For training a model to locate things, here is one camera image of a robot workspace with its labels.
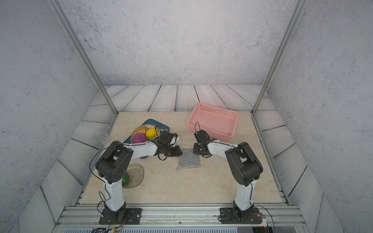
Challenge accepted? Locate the grey striped square dishcloth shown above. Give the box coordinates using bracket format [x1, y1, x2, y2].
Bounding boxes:
[178, 149, 201, 169]

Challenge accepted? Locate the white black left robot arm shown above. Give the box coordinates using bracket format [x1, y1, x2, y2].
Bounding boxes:
[91, 131, 182, 212]

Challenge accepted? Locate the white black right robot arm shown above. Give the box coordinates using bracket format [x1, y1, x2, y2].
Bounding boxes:
[193, 129, 263, 221]

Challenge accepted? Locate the dark teal tray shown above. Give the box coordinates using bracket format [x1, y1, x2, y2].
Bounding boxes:
[124, 118, 170, 144]

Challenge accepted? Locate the yellow lemon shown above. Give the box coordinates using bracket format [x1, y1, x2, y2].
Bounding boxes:
[145, 128, 158, 139]

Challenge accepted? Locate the purple round fruit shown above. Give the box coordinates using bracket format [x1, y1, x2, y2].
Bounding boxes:
[132, 133, 147, 143]

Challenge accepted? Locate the brown round fruit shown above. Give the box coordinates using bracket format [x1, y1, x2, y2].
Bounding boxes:
[134, 125, 149, 135]

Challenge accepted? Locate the pink plastic basket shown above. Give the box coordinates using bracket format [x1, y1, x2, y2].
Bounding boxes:
[186, 102, 239, 142]

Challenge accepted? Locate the clear glass oval dish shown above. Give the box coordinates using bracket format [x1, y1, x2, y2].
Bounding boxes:
[125, 164, 144, 188]

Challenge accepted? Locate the green lime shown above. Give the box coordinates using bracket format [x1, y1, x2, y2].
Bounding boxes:
[121, 172, 130, 188]

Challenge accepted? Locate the clear plastic cup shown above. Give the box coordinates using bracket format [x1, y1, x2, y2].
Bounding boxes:
[92, 129, 111, 145]

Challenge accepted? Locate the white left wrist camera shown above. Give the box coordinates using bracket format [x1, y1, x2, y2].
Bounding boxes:
[169, 134, 179, 146]

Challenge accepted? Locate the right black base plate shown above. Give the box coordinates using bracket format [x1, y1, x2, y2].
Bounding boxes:
[218, 208, 263, 225]

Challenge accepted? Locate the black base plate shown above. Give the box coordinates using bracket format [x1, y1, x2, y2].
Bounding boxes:
[99, 208, 142, 225]
[218, 208, 263, 225]

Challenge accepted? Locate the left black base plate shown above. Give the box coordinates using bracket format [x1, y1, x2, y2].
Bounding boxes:
[99, 208, 142, 225]

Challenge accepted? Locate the aluminium front rail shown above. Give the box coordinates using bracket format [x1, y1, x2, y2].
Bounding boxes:
[52, 203, 309, 233]

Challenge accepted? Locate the right aluminium frame post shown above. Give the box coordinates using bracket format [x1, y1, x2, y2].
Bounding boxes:
[252, 0, 307, 115]

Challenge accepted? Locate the aluminium frame post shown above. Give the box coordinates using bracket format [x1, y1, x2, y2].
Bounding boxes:
[48, 0, 119, 116]
[252, 0, 307, 115]

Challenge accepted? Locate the left aluminium frame post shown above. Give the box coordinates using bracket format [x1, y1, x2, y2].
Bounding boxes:
[48, 0, 119, 116]

